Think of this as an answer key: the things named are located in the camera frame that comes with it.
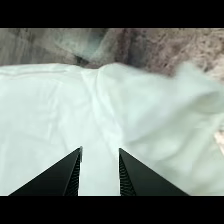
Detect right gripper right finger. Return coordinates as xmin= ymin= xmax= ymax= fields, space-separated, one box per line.
xmin=118 ymin=147 xmax=190 ymax=197

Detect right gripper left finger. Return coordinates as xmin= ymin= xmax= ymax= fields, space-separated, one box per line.
xmin=8 ymin=145 xmax=84 ymax=197

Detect white shirt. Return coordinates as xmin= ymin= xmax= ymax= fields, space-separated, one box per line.
xmin=0 ymin=61 xmax=224 ymax=197

